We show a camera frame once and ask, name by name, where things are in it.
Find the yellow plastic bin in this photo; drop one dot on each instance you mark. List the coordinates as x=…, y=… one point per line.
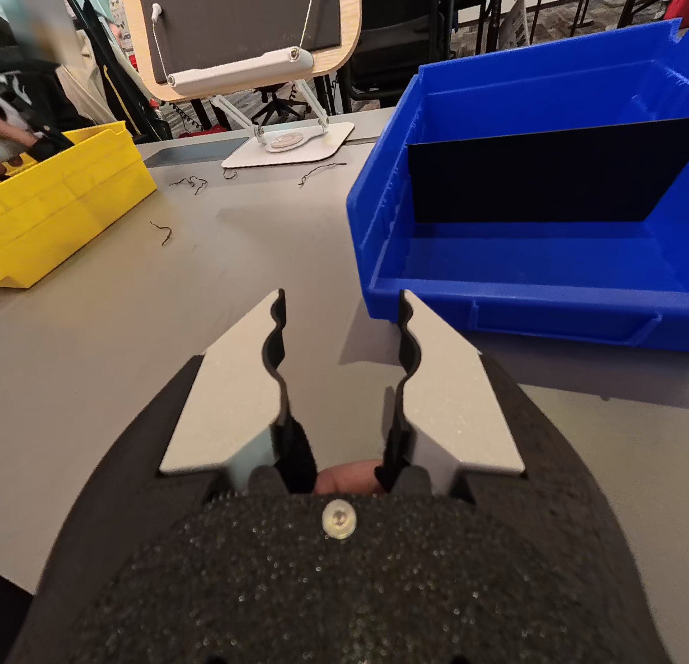
x=70, y=201

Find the wooden-framed black book stand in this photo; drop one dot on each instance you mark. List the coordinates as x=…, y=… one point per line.
x=242, y=18

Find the long wavy black thread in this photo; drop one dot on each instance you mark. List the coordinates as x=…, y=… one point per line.
x=317, y=171

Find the black office chair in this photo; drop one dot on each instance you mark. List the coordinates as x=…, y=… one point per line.
x=403, y=29

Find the tangled black thread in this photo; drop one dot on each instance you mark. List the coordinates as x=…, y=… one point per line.
x=188, y=182

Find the bent black thread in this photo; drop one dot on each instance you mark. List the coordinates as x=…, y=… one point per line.
x=166, y=233

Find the white patterned hanging bag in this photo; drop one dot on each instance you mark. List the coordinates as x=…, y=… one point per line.
x=514, y=23

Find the black bin divider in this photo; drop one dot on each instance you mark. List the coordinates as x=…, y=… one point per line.
x=538, y=174

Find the blue plastic bin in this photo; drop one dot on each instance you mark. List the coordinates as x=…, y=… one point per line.
x=538, y=72

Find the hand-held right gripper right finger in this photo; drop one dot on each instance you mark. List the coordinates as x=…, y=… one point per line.
x=457, y=405

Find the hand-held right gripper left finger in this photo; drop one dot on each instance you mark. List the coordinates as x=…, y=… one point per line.
x=231, y=400

